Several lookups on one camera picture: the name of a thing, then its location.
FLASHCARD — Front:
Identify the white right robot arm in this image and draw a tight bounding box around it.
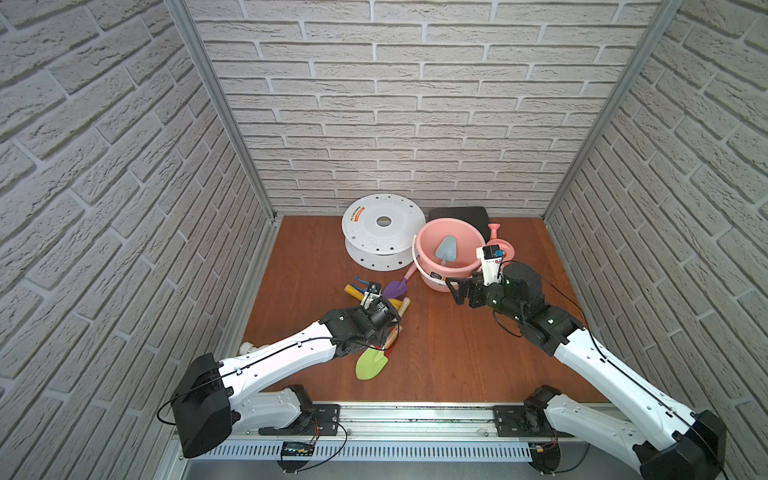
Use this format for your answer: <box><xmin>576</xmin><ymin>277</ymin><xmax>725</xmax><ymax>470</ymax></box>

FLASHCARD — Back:
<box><xmin>445</xmin><ymin>262</ymin><xmax>727</xmax><ymax>479</ymax></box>

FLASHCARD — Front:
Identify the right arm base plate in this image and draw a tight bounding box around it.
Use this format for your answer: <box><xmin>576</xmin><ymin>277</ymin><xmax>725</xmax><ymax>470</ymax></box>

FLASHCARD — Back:
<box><xmin>491</xmin><ymin>404</ymin><xmax>555</xmax><ymax>438</ymax></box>

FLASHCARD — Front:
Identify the pink plastic bucket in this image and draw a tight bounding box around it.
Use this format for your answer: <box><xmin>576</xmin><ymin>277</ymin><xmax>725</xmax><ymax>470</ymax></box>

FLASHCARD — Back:
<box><xmin>411</xmin><ymin>218</ymin><xmax>486</xmax><ymax>293</ymax></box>

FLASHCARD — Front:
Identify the aluminium mounting rail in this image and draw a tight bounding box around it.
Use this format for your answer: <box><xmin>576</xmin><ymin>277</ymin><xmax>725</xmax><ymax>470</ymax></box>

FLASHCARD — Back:
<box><xmin>197</xmin><ymin>402</ymin><xmax>624</xmax><ymax>471</ymax></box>

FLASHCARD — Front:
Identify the purple toy trowel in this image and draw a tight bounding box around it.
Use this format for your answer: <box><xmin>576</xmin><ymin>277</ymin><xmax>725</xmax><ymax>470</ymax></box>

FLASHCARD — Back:
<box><xmin>382</xmin><ymin>262</ymin><xmax>417</xmax><ymax>300</ymax></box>

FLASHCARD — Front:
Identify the green toy spade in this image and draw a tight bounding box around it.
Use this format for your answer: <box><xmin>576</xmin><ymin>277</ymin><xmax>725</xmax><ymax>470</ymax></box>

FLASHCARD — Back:
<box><xmin>355</xmin><ymin>349</ymin><xmax>389</xmax><ymax>381</ymax></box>

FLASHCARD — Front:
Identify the grey-blue toy trowel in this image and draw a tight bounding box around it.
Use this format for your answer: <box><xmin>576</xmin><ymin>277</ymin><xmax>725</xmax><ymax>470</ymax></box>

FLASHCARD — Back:
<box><xmin>435</xmin><ymin>235</ymin><xmax>458</xmax><ymax>266</ymax></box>

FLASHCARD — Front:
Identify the yellow toy shovel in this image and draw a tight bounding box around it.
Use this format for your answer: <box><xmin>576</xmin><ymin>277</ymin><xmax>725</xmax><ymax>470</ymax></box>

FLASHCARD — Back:
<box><xmin>344</xmin><ymin>284</ymin><xmax>410</xmax><ymax>315</ymax></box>

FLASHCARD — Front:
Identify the black tool case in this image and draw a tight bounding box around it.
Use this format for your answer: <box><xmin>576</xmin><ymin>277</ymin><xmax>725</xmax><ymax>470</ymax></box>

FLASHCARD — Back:
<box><xmin>427</xmin><ymin>206</ymin><xmax>490</xmax><ymax>231</ymax></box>

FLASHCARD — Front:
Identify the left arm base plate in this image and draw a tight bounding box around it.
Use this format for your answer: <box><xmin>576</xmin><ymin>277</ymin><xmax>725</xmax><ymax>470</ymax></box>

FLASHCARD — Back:
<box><xmin>258</xmin><ymin>403</ymin><xmax>341</xmax><ymax>437</ymax></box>

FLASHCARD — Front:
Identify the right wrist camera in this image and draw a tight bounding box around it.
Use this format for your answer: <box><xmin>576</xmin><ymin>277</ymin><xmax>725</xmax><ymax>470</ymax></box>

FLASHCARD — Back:
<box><xmin>476</xmin><ymin>244</ymin><xmax>505</xmax><ymax>286</ymax></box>

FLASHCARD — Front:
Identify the white pipe fitting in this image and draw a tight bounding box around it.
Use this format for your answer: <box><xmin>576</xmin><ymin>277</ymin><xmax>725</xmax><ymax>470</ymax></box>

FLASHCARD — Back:
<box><xmin>238</xmin><ymin>342</ymin><xmax>258</xmax><ymax>356</ymax></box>

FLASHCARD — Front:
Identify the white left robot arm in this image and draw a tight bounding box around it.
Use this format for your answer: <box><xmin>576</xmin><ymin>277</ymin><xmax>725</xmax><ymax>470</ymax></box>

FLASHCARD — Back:
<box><xmin>166</xmin><ymin>295</ymin><xmax>401</xmax><ymax>459</ymax></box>

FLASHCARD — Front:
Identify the pink watering can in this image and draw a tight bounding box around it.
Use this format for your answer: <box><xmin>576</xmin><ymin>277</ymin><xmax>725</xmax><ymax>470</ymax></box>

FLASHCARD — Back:
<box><xmin>486</xmin><ymin>223</ymin><xmax>515</xmax><ymax>260</ymax></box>

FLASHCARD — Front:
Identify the white cable spool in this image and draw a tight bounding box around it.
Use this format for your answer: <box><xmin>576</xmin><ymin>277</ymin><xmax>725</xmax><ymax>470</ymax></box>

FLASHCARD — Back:
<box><xmin>341</xmin><ymin>193</ymin><xmax>426</xmax><ymax>272</ymax></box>

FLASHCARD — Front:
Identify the blue toy rake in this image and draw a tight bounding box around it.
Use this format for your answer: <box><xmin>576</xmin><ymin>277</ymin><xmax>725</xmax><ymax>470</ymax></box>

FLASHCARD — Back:
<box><xmin>353</xmin><ymin>275</ymin><xmax>370</xmax><ymax>291</ymax></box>

